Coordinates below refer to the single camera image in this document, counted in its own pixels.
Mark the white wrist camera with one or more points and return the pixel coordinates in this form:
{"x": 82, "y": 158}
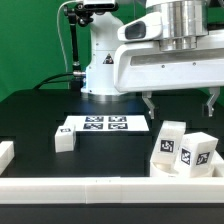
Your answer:
{"x": 146, "y": 28}

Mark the white right fence rail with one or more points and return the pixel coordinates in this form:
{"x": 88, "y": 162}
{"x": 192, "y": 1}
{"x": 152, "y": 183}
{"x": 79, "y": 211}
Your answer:
{"x": 218, "y": 163}

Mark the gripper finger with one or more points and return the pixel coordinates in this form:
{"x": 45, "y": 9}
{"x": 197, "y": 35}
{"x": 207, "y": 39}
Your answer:
{"x": 146, "y": 97}
{"x": 214, "y": 93}

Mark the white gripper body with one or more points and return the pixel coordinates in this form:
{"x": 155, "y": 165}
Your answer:
{"x": 141, "y": 67}

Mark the white front fence rail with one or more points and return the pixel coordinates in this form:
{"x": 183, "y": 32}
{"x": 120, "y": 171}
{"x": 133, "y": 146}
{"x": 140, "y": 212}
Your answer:
{"x": 110, "y": 190}

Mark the white round stool seat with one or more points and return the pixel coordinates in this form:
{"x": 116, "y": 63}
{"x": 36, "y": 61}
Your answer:
{"x": 160, "y": 168}

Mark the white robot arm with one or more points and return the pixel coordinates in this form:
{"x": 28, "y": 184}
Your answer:
{"x": 173, "y": 46}

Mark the white marker base plate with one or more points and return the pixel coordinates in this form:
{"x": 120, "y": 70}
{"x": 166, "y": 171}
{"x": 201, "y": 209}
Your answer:
{"x": 108, "y": 122}

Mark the white left fence rail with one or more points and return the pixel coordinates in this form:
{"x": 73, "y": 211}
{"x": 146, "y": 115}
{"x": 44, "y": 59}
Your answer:
{"x": 6, "y": 154}

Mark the white fence rail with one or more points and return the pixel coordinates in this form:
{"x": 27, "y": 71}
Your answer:
{"x": 218, "y": 163}
{"x": 6, "y": 154}
{"x": 110, "y": 190}

